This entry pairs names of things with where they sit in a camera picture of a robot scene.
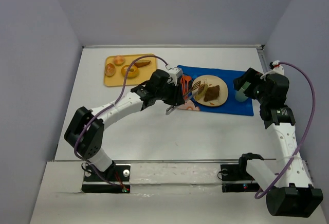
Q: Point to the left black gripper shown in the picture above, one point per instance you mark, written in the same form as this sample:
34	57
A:
178	96

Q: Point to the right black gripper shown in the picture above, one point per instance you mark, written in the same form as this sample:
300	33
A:
245	80

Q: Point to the green cup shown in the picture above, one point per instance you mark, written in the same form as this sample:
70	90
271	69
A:
240	95

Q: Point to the dark brown bread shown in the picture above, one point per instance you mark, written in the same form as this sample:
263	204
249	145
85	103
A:
212	93

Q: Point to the seeded bread slice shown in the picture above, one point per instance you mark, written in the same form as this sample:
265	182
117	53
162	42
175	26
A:
201	91

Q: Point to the metal tongs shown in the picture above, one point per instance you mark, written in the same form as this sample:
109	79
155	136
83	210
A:
188	96

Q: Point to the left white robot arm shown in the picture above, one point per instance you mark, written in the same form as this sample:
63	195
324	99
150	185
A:
85	131

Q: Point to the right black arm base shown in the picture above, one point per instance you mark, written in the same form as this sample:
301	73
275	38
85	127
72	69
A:
234	181

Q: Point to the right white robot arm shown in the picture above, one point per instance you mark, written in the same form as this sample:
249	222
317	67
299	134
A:
290	192

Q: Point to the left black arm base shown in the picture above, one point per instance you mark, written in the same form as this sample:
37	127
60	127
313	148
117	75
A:
119	180

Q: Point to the blue placemat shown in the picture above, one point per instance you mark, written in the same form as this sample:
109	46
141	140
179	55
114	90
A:
231	106

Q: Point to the beige decorated plate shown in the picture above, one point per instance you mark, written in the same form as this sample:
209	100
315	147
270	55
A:
213	81

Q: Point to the orange knife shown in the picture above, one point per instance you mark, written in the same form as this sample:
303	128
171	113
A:
186	84

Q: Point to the bagel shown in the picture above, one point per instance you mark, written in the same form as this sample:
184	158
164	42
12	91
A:
131	73

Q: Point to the orange spoon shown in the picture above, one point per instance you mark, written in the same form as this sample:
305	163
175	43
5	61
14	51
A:
190	79

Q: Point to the half baguette piece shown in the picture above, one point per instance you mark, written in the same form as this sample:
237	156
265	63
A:
142	63

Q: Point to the yellow tray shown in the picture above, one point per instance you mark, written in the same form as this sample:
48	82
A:
143	72

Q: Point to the round bun top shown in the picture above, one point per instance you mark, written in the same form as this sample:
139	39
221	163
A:
119	60

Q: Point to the round bun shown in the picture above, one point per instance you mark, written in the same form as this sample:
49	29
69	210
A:
119	60
110	70

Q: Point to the round bun left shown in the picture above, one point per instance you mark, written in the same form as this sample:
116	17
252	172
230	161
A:
110	70

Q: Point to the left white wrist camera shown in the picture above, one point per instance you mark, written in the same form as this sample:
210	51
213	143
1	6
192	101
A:
175	75

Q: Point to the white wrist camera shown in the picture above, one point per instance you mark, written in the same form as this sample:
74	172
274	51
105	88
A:
175	75
275	68

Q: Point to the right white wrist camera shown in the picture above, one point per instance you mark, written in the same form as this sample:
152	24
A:
275	68

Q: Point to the metal rail back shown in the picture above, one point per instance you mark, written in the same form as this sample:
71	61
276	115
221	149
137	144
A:
256	46

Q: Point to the metal rail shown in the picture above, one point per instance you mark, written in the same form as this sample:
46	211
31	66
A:
166	161
256	46

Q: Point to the metal rail front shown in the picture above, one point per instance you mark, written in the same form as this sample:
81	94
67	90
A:
166	161

